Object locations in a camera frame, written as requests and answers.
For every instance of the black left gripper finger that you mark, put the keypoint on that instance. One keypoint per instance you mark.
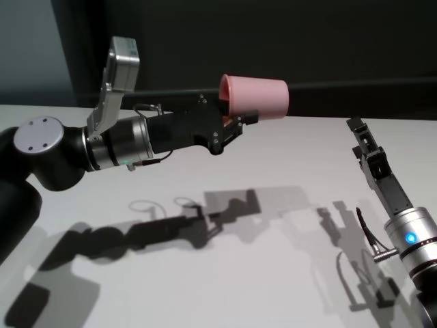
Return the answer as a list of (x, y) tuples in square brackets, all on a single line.
[(235, 128), (224, 107)]

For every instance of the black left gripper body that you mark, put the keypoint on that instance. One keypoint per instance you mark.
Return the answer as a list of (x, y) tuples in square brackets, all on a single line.
[(184, 133)]

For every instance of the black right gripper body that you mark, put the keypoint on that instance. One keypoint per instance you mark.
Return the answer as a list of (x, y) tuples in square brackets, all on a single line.
[(385, 181)]

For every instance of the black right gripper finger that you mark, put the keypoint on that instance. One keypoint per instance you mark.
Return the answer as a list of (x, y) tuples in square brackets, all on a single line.
[(360, 160), (363, 136)]

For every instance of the pink plastic cup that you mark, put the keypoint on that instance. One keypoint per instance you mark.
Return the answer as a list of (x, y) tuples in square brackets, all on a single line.
[(259, 99)]

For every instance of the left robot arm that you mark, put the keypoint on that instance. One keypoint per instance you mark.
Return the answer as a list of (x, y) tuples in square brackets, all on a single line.
[(44, 171)]

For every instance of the dark grey partition panel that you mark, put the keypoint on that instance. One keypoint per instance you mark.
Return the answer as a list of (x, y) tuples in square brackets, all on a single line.
[(273, 34)]

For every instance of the thin grey rail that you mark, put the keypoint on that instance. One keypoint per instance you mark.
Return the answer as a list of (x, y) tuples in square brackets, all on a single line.
[(341, 85)]

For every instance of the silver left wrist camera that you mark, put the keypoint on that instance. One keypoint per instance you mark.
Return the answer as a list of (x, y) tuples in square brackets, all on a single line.
[(123, 65)]

